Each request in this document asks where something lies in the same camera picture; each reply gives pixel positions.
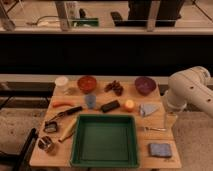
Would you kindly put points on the blue sponge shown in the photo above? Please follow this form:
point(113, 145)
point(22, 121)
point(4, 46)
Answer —
point(162, 150)

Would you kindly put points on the green plastic tray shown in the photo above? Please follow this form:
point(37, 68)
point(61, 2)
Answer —
point(105, 141)

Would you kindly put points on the blue plastic cup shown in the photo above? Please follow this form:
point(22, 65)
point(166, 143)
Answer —
point(90, 100)

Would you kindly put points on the grey crumpled cloth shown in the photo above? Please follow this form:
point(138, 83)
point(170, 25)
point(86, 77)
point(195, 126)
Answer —
point(147, 109)

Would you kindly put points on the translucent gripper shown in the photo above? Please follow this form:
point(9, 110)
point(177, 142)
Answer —
point(170, 119)

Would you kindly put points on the orange carrot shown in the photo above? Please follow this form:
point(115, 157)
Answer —
point(56, 104)

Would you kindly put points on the wooden board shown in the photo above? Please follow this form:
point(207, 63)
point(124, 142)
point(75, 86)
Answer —
point(59, 159)

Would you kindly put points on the purple bowl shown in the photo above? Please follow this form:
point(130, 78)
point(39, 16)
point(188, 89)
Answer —
point(145, 85)

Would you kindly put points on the red bowl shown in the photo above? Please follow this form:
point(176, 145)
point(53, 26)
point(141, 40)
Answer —
point(87, 84)

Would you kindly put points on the metal measuring cup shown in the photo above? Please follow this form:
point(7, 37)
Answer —
point(46, 144)

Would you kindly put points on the orange apple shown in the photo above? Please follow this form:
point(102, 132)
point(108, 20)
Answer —
point(129, 105)

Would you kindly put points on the white cup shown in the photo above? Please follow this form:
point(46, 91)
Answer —
point(61, 82)

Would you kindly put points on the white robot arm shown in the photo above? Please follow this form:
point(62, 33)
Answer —
point(189, 86)

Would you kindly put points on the black rectangular block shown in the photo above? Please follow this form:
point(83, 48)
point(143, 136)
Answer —
point(110, 106)

